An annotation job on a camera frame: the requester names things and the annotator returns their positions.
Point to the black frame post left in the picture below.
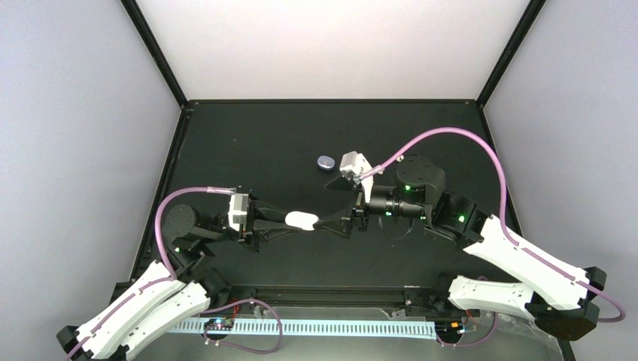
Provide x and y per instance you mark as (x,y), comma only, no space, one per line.
(146,34)

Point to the black frame post right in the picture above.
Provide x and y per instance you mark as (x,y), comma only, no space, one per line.
(516,39)

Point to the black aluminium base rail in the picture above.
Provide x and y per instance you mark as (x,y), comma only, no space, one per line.
(415,301)

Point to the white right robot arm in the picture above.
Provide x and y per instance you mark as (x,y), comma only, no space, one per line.
(556,297)

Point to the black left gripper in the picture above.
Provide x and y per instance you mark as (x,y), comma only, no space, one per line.
(262,227)

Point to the white oval capsule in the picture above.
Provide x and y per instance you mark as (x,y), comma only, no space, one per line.
(301,220)

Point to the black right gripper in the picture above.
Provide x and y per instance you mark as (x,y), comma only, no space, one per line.
(343,227)

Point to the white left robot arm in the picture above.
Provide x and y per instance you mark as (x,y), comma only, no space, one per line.
(182,283)

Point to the black frame post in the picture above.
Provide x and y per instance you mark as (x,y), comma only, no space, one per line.
(146,34)
(516,39)

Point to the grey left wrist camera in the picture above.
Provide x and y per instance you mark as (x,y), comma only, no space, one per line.
(238,211)

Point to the light blue slotted cable duct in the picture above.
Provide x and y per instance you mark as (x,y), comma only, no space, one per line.
(330,328)

